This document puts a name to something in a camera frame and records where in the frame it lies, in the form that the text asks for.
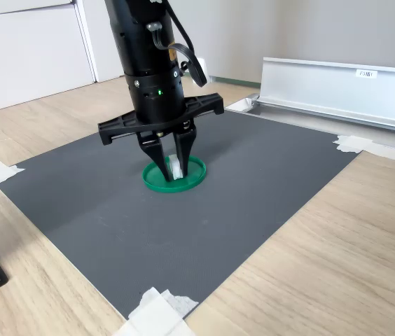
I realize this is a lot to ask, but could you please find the small white plastic terminal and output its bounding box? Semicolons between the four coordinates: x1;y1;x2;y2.
166;153;185;183

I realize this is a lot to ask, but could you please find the round green lid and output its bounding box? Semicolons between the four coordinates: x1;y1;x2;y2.
141;154;207;195

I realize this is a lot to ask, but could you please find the dark grey mat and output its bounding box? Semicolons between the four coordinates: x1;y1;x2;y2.
0;110;365;320

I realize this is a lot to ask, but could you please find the white cabinet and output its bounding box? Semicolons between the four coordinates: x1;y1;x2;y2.
0;0;157;118

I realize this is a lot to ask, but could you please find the wide white tape patch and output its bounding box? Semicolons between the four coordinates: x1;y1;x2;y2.
113;286;200;336

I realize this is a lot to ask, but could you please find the long white tape strip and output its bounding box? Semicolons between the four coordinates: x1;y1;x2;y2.
333;134;395;165

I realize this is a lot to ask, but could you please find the silver cable duct tray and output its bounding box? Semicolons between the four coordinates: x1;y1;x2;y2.
224;93;395;155

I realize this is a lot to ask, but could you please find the black camera cable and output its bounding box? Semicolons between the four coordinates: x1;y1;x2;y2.
164;0;208;88

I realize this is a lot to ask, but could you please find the small white bracket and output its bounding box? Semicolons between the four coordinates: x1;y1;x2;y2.
192;57;212;85

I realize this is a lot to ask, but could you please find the silver cable duct flap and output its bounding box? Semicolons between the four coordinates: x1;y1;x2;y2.
256;57;395;136

